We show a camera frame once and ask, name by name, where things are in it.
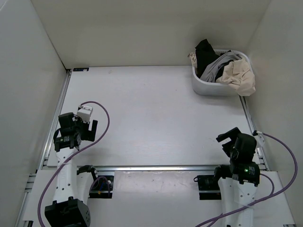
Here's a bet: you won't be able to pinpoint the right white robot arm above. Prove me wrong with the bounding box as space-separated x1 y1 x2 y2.
213 127 260 227

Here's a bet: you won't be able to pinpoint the beige trousers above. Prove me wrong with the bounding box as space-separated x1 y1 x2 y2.
216 58 256 96

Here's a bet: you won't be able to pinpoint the grey trousers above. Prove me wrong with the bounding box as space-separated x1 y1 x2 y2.
200 51 241 83

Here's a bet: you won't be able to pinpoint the left aluminium rail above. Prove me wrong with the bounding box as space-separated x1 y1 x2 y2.
36 69 71 173

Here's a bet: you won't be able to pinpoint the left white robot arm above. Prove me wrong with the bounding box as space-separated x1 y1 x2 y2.
45 110 99 227

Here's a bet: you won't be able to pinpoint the blue label sticker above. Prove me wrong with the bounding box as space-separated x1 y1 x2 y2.
73 68 89 72

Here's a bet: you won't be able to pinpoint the black trousers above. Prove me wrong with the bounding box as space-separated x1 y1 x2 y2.
195 39 219 78

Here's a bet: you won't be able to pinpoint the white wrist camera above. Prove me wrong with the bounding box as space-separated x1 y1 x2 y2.
76 105 93 123
252 131 265 148

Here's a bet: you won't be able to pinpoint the white laundry basket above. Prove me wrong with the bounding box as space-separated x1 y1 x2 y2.
189 50 252 96

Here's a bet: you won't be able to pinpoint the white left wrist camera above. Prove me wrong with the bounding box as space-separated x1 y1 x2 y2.
76 105 93 123

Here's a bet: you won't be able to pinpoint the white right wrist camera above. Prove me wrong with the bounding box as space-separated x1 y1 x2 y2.
252 131 265 148

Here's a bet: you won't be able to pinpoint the front aluminium rail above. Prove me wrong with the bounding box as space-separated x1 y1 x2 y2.
42 165 268 173

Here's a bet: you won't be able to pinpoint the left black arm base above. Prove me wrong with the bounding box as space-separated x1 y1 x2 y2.
89 175 114 199

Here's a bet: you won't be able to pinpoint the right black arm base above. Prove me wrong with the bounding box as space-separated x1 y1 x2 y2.
194 175 221 201

